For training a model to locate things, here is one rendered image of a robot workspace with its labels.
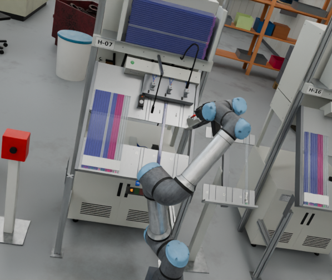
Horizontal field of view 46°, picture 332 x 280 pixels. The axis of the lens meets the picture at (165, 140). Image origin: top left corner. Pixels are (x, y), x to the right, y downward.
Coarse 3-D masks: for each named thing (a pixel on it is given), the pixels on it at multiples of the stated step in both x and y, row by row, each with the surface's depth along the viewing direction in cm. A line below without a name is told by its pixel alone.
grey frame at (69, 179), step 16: (224, 0) 239; (96, 16) 235; (96, 32) 241; (96, 48) 245; (128, 48) 243; (144, 48) 244; (176, 64) 251; (192, 64) 252; (208, 64) 253; (80, 112) 266; (80, 128) 273; (64, 192) 236; (64, 208) 243; (64, 224) 249; (176, 224) 256
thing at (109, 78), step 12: (96, 72) 247; (108, 72) 249; (120, 72) 251; (96, 84) 245; (108, 84) 247; (120, 84) 248; (132, 84) 250; (132, 96) 248; (132, 108) 246; (144, 108) 248; (156, 108) 250; (168, 108) 252; (180, 108) 253; (192, 108) 256; (144, 120) 246; (156, 120) 248; (168, 120) 250; (180, 120) 252
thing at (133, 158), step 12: (84, 144) 233; (132, 156) 238; (144, 156) 239; (156, 156) 241; (168, 156) 243; (180, 156) 245; (120, 168) 234; (132, 168) 236; (168, 168) 241; (180, 168) 243
